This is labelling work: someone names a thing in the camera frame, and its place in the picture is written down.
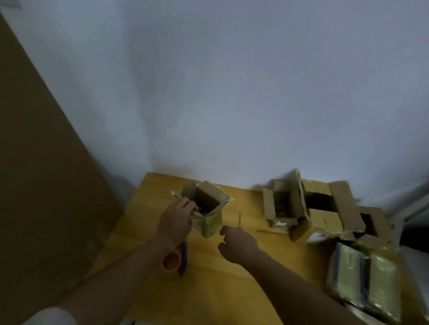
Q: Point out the small box with 031 label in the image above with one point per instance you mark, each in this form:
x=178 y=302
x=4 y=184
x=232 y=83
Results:
x=212 y=224

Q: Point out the large brown cardboard sheet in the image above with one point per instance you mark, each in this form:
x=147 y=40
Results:
x=43 y=184

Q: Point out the row of cardboard boxes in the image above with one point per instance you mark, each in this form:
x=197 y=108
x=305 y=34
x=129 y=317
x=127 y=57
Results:
x=348 y=204

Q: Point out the person's left hand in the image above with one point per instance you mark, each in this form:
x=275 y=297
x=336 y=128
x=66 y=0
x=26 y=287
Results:
x=176 y=224

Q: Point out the person's right hand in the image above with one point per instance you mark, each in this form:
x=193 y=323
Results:
x=239 y=247

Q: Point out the person's right forearm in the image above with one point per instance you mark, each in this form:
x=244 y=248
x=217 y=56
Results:
x=301 y=294

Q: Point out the black bag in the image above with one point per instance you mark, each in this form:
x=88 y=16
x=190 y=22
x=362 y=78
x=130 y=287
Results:
x=415 y=237

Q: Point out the white metal shelf rack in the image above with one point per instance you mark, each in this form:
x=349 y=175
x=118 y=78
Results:
x=410 y=209

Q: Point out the orange dispenser with yellow tape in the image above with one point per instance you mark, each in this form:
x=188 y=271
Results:
x=171 y=262

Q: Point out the taped box with blue stripe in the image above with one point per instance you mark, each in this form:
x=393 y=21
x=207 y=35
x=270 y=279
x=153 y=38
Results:
x=347 y=274

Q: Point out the person's white shirt sleeve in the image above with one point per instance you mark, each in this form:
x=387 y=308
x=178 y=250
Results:
x=50 y=317

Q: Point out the yellow wooden table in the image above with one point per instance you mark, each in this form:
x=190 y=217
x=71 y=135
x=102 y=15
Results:
x=218 y=294

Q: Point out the person's left forearm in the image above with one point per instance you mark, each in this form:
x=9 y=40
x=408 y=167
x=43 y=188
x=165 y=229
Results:
x=114 y=284

